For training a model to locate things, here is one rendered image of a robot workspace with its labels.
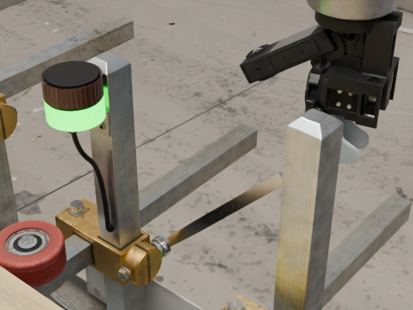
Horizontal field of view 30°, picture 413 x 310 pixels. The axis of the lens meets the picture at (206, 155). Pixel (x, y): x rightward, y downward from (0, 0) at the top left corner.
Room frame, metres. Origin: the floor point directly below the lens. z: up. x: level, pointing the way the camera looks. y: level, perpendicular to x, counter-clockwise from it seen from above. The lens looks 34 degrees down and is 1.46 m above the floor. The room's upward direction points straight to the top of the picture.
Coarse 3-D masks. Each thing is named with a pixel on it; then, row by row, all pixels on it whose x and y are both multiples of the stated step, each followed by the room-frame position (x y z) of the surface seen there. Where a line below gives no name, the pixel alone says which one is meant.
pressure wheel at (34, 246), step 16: (16, 224) 0.68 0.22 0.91; (32, 224) 0.68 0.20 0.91; (48, 224) 0.68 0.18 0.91; (0, 240) 0.65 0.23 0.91; (16, 240) 0.66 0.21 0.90; (32, 240) 0.65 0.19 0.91; (48, 240) 0.66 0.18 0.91; (64, 240) 0.66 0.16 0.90; (0, 256) 0.63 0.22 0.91; (16, 256) 0.63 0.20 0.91; (32, 256) 0.63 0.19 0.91; (48, 256) 0.63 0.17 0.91; (64, 256) 0.65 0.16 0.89; (16, 272) 0.61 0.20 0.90; (32, 272) 0.62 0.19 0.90; (48, 272) 0.62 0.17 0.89
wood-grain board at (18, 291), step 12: (0, 276) 0.60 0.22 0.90; (12, 276) 0.60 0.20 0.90; (0, 288) 0.59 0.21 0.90; (12, 288) 0.59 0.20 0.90; (24, 288) 0.59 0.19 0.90; (0, 300) 0.57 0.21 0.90; (12, 300) 0.57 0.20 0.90; (24, 300) 0.57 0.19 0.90; (36, 300) 0.57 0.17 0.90; (48, 300) 0.57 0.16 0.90
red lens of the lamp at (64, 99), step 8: (56, 64) 0.69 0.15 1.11; (96, 80) 0.66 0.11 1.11; (48, 88) 0.65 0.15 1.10; (56, 88) 0.64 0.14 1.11; (64, 88) 0.64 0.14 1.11; (72, 88) 0.64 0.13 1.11; (80, 88) 0.64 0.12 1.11; (88, 88) 0.65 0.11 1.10; (96, 88) 0.66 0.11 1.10; (48, 96) 0.65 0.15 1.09; (56, 96) 0.64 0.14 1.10; (64, 96) 0.64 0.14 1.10; (72, 96) 0.64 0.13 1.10; (80, 96) 0.64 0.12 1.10; (88, 96) 0.65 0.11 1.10; (96, 96) 0.65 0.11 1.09; (48, 104) 0.65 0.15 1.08; (56, 104) 0.64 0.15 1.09; (64, 104) 0.64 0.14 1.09; (72, 104) 0.64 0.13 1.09; (80, 104) 0.64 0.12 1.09; (88, 104) 0.65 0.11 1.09
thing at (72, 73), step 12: (48, 72) 0.67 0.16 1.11; (60, 72) 0.67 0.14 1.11; (72, 72) 0.67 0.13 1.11; (84, 72) 0.67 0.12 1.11; (96, 72) 0.67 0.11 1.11; (60, 84) 0.65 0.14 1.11; (72, 84) 0.65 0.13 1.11; (84, 84) 0.65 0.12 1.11; (84, 108) 0.65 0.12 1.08; (108, 120) 0.68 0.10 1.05; (72, 132) 0.65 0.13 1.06; (108, 132) 0.68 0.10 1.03; (84, 156) 0.67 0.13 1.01; (96, 168) 0.68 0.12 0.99; (108, 216) 0.69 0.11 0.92; (108, 228) 0.69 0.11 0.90
